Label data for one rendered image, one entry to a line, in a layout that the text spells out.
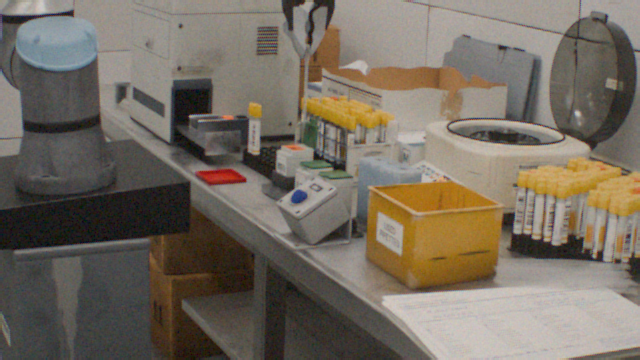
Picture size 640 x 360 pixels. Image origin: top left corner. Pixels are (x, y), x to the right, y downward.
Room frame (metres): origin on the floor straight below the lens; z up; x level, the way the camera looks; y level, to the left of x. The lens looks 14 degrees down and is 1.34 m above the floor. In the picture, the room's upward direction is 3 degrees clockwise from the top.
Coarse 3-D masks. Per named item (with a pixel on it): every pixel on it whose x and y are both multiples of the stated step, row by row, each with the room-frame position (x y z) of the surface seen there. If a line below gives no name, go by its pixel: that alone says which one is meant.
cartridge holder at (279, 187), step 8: (272, 176) 1.67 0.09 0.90; (280, 176) 1.65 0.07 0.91; (288, 176) 1.64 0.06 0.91; (264, 184) 1.66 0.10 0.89; (272, 184) 1.67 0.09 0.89; (280, 184) 1.65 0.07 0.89; (288, 184) 1.63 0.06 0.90; (264, 192) 1.66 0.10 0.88; (272, 192) 1.63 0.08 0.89; (280, 192) 1.62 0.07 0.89; (288, 192) 1.63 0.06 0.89
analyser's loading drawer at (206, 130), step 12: (192, 120) 1.91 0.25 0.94; (204, 120) 1.88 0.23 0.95; (216, 120) 1.89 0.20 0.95; (180, 132) 1.96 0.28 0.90; (192, 132) 1.90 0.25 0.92; (204, 132) 1.88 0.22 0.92; (216, 132) 1.89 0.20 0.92; (228, 132) 1.84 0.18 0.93; (240, 132) 1.85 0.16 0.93; (204, 144) 1.83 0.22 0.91; (216, 144) 1.83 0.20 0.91; (228, 144) 1.84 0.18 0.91
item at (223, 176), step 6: (198, 174) 1.74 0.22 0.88; (204, 174) 1.75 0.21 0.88; (210, 174) 1.76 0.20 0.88; (216, 174) 1.76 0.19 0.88; (222, 174) 1.76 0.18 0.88; (228, 174) 1.76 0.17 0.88; (234, 174) 1.76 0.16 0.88; (240, 174) 1.74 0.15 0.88; (204, 180) 1.71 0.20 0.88; (210, 180) 1.70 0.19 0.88; (216, 180) 1.70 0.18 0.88; (222, 180) 1.70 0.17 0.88; (228, 180) 1.71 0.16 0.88; (234, 180) 1.71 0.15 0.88; (240, 180) 1.72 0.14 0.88; (246, 180) 1.72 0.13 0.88
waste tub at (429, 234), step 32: (384, 192) 1.36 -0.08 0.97; (416, 192) 1.39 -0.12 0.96; (448, 192) 1.41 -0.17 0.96; (384, 224) 1.31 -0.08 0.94; (416, 224) 1.24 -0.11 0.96; (448, 224) 1.26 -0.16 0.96; (480, 224) 1.28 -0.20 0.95; (384, 256) 1.31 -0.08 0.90; (416, 256) 1.24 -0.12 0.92; (448, 256) 1.26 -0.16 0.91; (480, 256) 1.28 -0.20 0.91; (416, 288) 1.24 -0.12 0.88
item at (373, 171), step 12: (360, 168) 1.52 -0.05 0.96; (372, 168) 1.49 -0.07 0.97; (384, 168) 1.47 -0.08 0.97; (396, 168) 1.47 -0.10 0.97; (408, 168) 1.47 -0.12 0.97; (360, 180) 1.51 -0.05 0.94; (372, 180) 1.49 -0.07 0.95; (384, 180) 1.47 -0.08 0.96; (396, 180) 1.44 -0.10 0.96; (408, 180) 1.45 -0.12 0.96; (420, 180) 1.46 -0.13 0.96; (360, 192) 1.51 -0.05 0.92; (360, 204) 1.51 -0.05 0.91; (360, 216) 1.51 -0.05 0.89; (360, 228) 1.48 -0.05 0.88
